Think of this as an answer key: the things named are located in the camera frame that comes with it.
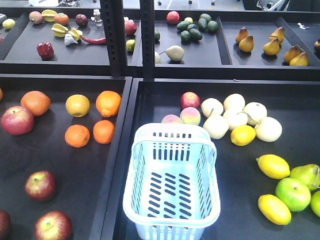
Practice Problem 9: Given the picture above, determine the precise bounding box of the light blue plastic basket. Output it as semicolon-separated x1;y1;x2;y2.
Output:
122;123;221;240

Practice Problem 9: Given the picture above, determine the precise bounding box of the pink peach left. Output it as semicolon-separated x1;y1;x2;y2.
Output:
161;114;184;124

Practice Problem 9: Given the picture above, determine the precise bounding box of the pink peach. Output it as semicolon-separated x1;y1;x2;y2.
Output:
179;106;201;126
161;114;184;124

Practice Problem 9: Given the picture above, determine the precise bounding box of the pink peach right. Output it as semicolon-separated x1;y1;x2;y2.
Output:
179;106;201;126

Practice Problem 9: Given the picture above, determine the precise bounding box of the red apple right tray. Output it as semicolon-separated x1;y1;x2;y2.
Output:
180;91;201;110

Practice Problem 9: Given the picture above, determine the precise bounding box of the red apple tray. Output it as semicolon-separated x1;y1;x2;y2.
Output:
180;91;201;110
0;105;34;136

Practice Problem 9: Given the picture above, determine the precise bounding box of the large orange with nub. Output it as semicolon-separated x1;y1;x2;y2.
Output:
95;90;122;118

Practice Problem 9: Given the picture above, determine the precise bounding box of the small orange front right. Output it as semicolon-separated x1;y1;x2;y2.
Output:
93;120;115;145

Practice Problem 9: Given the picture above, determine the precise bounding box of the small orange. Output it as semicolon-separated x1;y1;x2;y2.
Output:
93;120;115;145
64;124;90;148

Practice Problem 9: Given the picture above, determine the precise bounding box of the white pear front left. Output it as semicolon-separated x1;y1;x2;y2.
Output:
203;114;229;140

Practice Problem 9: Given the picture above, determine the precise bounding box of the yellow lemon by pears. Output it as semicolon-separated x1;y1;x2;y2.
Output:
230;125;256;147

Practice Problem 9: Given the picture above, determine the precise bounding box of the yellow round pear right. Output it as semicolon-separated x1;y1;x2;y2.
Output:
65;94;91;118

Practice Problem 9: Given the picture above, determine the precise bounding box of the small orange front left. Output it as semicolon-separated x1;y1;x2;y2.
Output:
64;124;90;148

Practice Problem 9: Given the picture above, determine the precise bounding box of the black wooden produce stand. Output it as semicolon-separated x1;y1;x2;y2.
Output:
0;0;320;240

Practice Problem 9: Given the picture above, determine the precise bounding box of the red chili pepper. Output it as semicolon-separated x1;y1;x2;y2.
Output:
80;35;107;45

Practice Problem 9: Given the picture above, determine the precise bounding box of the yellow lemon upper right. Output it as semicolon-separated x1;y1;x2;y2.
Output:
256;154;291;180

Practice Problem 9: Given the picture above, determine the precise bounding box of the orange behind red apple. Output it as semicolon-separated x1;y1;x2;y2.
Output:
20;90;51;117

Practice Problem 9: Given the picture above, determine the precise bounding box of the white garlic bulb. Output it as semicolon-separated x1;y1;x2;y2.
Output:
64;33;78;46

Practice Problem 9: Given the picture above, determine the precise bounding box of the red bell pepper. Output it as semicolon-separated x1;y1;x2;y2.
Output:
36;41;55;61

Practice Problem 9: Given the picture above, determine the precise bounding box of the red apple front upper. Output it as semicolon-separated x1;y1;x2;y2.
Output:
24;170;56;202

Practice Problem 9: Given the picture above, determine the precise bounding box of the red apple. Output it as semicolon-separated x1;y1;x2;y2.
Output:
24;170;56;202
34;210;73;240

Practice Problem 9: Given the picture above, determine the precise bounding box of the red apple middle tray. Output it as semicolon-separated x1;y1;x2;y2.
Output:
0;105;34;136

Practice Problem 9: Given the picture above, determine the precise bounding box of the yellow lemon lower right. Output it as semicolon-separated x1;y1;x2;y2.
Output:
257;194;292;226

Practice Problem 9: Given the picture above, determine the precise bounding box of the red apple front lower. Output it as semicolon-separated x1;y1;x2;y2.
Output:
34;210;73;240

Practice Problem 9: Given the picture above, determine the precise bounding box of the green apple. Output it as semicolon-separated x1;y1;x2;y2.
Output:
275;177;311;212

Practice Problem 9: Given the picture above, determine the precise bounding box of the green pear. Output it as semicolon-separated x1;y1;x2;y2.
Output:
289;163;320;192

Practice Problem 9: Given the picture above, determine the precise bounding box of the red apple front corner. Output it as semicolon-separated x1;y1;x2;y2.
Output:
0;209;11;240

